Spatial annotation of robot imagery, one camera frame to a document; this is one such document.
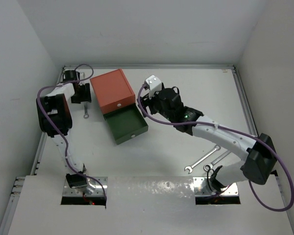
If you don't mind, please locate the white front cover board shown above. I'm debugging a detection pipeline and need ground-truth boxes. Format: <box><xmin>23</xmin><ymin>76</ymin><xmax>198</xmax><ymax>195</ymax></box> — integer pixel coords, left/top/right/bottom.
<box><xmin>9</xmin><ymin>175</ymin><xmax>293</xmax><ymax>235</ymax></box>

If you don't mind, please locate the purple cable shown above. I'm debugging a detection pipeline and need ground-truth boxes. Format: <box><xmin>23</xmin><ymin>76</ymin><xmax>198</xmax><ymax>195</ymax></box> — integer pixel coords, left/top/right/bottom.
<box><xmin>136</xmin><ymin>84</ymin><xmax>294</xmax><ymax>212</ymax></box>
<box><xmin>36</xmin><ymin>64</ymin><xmax>108</xmax><ymax>204</ymax></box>

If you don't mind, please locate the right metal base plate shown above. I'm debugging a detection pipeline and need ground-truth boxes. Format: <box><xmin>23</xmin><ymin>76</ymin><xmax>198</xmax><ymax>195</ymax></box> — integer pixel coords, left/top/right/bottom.
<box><xmin>193</xmin><ymin>177</ymin><xmax>239</xmax><ymax>197</ymax></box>

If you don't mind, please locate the green bottom drawer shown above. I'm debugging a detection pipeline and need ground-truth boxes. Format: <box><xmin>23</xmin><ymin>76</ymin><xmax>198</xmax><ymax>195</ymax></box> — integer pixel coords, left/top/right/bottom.
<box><xmin>103</xmin><ymin>104</ymin><xmax>148</xmax><ymax>145</ymax></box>

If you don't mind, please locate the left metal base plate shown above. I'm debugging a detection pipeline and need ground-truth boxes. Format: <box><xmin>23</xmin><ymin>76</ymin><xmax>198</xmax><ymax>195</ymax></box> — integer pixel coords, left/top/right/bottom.
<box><xmin>62</xmin><ymin>176</ymin><xmax>107</xmax><ymax>197</ymax></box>

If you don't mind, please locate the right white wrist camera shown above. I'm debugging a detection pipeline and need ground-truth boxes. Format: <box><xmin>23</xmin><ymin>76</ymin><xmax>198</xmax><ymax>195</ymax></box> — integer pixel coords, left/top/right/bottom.
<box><xmin>144</xmin><ymin>75</ymin><xmax>162</xmax><ymax>99</ymax></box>

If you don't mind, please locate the aluminium table frame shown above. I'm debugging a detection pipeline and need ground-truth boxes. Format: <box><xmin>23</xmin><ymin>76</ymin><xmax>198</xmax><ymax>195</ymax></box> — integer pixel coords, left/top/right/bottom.
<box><xmin>6</xmin><ymin>65</ymin><xmax>257</xmax><ymax>235</ymax></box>

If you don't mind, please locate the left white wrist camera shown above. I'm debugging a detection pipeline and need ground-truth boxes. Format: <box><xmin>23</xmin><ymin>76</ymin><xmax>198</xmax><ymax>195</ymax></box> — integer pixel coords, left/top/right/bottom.
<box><xmin>80</xmin><ymin>72</ymin><xmax>86</xmax><ymax>80</ymax></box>

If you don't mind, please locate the silver open-end wrench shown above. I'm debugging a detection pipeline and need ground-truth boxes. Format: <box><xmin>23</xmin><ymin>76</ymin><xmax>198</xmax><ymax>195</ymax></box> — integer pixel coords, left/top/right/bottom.
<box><xmin>184</xmin><ymin>145</ymin><xmax>221</xmax><ymax>174</ymax></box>

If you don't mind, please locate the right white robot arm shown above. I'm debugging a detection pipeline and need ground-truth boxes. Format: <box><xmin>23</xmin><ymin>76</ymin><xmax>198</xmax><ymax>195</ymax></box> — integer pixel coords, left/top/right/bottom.
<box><xmin>137</xmin><ymin>86</ymin><xmax>277</xmax><ymax>193</ymax></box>

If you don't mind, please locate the metal base plate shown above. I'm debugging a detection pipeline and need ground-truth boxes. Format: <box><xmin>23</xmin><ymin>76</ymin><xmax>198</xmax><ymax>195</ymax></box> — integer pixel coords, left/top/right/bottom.
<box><xmin>193</xmin><ymin>177</ymin><xmax>239</xmax><ymax>197</ymax></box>
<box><xmin>62</xmin><ymin>176</ymin><xmax>107</xmax><ymax>197</ymax></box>

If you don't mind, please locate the orange drawer cabinet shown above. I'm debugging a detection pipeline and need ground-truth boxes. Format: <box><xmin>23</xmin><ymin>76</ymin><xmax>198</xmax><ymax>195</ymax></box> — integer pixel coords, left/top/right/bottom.
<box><xmin>90</xmin><ymin>69</ymin><xmax>135</xmax><ymax>115</ymax></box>

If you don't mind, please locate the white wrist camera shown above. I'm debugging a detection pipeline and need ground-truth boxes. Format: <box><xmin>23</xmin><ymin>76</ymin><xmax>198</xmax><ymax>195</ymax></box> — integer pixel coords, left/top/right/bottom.
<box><xmin>80</xmin><ymin>72</ymin><xmax>86</xmax><ymax>80</ymax></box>
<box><xmin>144</xmin><ymin>75</ymin><xmax>162</xmax><ymax>99</ymax></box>

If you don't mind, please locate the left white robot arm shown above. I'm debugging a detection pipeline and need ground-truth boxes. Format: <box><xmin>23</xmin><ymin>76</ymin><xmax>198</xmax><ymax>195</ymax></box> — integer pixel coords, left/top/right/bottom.
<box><xmin>36</xmin><ymin>70</ymin><xmax>92</xmax><ymax>193</ymax></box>

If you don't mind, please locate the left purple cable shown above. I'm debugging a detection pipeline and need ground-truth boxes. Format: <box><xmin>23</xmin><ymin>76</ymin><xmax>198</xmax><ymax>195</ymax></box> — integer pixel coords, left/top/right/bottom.
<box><xmin>36</xmin><ymin>64</ymin><xmax>108</xmax><ymax>204</ymax></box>

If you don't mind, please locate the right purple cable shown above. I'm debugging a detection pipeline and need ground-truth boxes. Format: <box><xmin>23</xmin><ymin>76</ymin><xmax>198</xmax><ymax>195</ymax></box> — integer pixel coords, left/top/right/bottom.
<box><xmin>136</xmin><ymin>84</ymin><xmax>294</xmax><ymax>212</ymax></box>

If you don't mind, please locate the silver ratchet wrench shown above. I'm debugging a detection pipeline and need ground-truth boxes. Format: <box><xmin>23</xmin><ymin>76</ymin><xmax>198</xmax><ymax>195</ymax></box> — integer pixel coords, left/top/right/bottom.
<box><xmin>203</xmin><ymin>150</ymin><xmax>231</xmax><ymax>172</ymax></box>

